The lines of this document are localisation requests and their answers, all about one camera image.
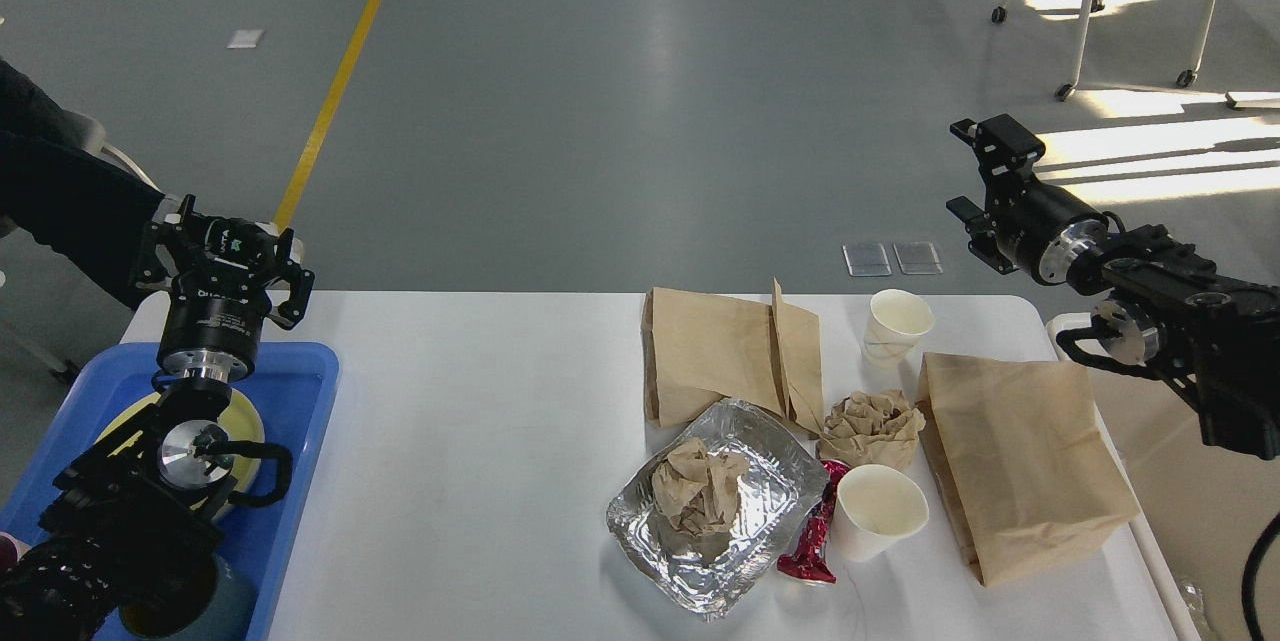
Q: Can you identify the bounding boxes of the yellow plastic plate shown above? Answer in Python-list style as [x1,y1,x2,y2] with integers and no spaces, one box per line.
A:
[91,389,265,493]

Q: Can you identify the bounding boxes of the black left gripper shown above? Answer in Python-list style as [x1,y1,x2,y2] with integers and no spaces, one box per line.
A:
[131,196,315,383]

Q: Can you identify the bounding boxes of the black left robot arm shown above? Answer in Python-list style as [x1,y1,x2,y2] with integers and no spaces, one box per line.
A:
[3,196,314,640]

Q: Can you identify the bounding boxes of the crumpled brown paper ball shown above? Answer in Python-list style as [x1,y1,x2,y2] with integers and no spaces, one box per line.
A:
[817,389,927,472]

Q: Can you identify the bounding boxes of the aluminium foil tray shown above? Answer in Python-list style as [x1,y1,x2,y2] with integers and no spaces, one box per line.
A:
[605,399,828,621]

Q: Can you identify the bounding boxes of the seated person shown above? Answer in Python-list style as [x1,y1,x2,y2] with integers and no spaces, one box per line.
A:
[1,61,166,310]

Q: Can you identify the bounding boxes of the white plastic bin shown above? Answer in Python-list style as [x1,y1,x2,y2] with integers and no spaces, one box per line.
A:
[1087,368,1279,640]

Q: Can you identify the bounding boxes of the small white cup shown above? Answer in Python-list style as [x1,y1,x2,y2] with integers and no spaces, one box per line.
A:
[861,289,936,366]

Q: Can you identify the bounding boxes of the teal mug yellow inside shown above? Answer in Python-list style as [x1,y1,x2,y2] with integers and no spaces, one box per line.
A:
[118,554,257,640]

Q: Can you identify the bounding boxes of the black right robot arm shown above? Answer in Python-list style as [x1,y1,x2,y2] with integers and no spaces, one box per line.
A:
[947,114,1279,461]

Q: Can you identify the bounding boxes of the red snack wrapper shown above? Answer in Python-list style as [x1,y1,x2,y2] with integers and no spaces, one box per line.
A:
[776,459,850,587]

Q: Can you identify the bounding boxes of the pink cup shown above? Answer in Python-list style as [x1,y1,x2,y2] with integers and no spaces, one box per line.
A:
[0,531,31,572]

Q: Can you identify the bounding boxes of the brown paper bag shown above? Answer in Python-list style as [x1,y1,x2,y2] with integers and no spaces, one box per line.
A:
[641,284,826,439]
[918,351,1140,589]

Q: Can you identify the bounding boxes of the blue plastic tray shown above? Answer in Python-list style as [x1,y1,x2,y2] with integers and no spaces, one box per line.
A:
[1,342,339,640]

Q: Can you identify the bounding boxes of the crumpled brown paper in tray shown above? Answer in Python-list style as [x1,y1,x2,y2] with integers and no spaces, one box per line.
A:
[650,438,750,537]

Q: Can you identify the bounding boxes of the white paper cup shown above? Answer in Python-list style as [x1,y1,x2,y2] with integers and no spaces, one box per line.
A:
[827,464,931,562]

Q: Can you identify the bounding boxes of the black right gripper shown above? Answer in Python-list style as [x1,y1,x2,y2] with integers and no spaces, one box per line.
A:
[946,114,1108,287]

